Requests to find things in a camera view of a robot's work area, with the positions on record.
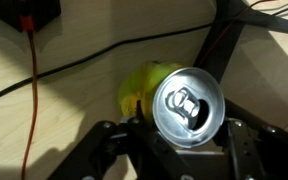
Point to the black monitor stand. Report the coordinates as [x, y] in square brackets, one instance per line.
[224, 36]

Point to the yellow soda can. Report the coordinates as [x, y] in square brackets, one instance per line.
[187, 106]

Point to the black box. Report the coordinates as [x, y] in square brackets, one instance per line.
[20, 8]

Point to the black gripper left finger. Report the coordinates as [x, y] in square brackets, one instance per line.
[150, 150]

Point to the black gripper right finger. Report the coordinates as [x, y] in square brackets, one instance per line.
[267, 156]

